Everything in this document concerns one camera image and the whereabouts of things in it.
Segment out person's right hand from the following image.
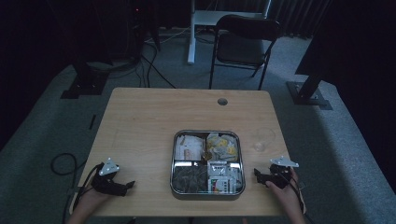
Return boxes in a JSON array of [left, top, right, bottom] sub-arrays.
[[265, 169, 305, 217]]

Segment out black floor cables bundle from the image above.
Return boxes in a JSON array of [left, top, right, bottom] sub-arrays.
[[135, 41, 177, 90]]

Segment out pile of yellow label packets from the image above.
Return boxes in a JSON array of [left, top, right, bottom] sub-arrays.
[[205, 133, 240, 162]]

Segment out left hand-held gripper cable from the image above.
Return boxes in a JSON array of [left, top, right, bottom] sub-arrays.
[[62, 163, 106, 224]]

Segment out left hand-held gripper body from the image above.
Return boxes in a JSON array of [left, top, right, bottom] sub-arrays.
[[91, 157, 129, 197]]

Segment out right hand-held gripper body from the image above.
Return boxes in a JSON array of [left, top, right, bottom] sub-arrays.
[[268, 156, 300, 189]]

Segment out person's left hand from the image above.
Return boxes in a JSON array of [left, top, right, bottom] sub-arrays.
[[74, 184, 117, 217]]

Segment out pile of red-green print packets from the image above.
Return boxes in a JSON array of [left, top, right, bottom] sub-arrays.
[[206, 161, 244, 194]]

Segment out black folding chair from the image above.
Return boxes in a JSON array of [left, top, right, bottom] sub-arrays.
[[208, 14, 283, 91]]

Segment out pile of plain white packets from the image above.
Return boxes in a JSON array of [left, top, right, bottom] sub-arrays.
[[174, 133, 205, 161]]

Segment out pile of dark packets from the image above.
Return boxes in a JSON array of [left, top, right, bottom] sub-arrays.
[[172, 161, 208, 194]]

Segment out dark curtain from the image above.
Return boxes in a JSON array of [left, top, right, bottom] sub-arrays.
[[269, 0, 332, 39]]

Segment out black looped floor cable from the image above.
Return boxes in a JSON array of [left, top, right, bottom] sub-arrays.
[[50, 152, 88, 176]]

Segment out black metal stand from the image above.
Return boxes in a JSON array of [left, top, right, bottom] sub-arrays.
[[286, 73, 333, 111], [60, 59, 110, 100]]

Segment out dark equipment rack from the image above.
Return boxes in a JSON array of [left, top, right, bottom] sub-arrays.
[[90, 0, 162, 64]]

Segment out dark sectioned square tray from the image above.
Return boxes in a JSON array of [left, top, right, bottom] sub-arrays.
[[169, 129, 247, 201]]

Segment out white floor cable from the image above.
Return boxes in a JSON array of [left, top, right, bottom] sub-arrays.
[[144, 27, 191, 45]]

